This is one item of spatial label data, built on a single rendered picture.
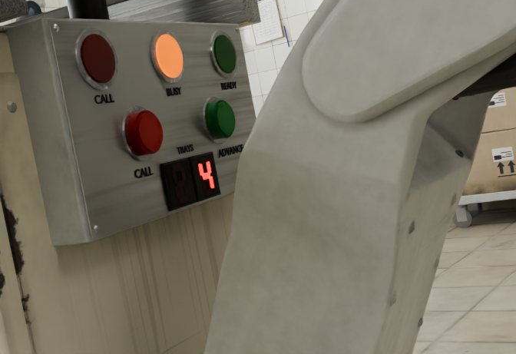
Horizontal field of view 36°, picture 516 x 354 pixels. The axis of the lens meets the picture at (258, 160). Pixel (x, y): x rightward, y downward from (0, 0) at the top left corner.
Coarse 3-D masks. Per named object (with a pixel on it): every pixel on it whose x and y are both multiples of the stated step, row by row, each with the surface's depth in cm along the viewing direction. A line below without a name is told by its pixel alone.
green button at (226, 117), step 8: (216, 104) 61; (224, 104) 62; (208, 112) 61; (216, 112) 61; (224, 112) 62; (232, 112) 63; (208, 120) 61; (216, 120) 61; (224, 120) 62; (232, 120) 63; (216, 128) 61; (224, 128) 62; (232, 128) 63; (216, 136) 62; (224, 136) 62
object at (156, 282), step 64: (0, 64) 48; (0, 128) 47; (0, 192) 47; (0, 256) 46; (64, 256) 50; (128, 256) 56; (192, 256) 62; (0, 320) 46; (64, 320) 50; (128, 320) 55; (192, 320) 61
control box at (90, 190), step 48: (48, 48) 48; (144, 48) 56; (192, 48) 61; (240, 48) 68; (48, 96) 48; (96, 96) 50; (144, 96) 55; (192, 96) 60; (240, 96) 66; (48, 144) 48; (96, 144) 50; (192, 144) 59; (240, 144) 65; (48, 192) 49; (96, 192) 49; (144, 192) 53; (192, 192) 58
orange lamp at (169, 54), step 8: (160, 40) 57; (168, 40) 58; (160, 48) 57; (168, 48) 58; (176, 48) 59; (160, 56) 57; (168, 56) 58; (176, 56) 58; (160, 64) 57; (168, 64) 57; (176, 64) 58; (168, 72) 57; (176, 72) 58
